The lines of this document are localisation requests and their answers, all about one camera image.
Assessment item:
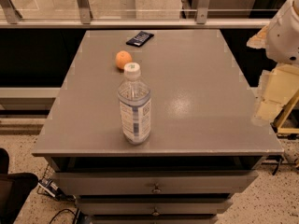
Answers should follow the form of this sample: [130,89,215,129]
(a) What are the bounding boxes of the top drawer metal knob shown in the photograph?
[151,184,161,194]

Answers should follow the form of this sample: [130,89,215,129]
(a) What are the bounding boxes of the drawer metal knob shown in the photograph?
[151,208,160,217]
[151,184,161,194]

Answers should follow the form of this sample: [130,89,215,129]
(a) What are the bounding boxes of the yellow metal frame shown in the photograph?
[274,90,299,134]

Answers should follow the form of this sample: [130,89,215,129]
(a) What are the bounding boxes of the clear plastic water bottle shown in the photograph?
[118,63,151,145]

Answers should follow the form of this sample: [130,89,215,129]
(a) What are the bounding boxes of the grey drawer cabinet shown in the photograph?
[34,30,283,224]

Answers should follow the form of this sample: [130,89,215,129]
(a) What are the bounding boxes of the metal window railing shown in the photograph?
[0,0,285,29]

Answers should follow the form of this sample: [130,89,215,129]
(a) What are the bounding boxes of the orange fruit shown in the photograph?
[115,50,133,70]

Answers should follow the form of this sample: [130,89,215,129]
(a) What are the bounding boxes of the black floor cable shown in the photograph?
[48,207,82,224]

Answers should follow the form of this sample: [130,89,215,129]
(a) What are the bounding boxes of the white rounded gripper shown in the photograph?
[247,0,299,126]

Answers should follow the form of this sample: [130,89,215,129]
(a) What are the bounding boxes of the dark blue rxbar wrapper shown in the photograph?
[126,31,154,48]

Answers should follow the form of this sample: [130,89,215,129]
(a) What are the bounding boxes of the black office chair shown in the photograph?
[0,148,38,224]

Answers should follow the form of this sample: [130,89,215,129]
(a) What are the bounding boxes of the wire basket on floor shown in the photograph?
[37,165,74,202]

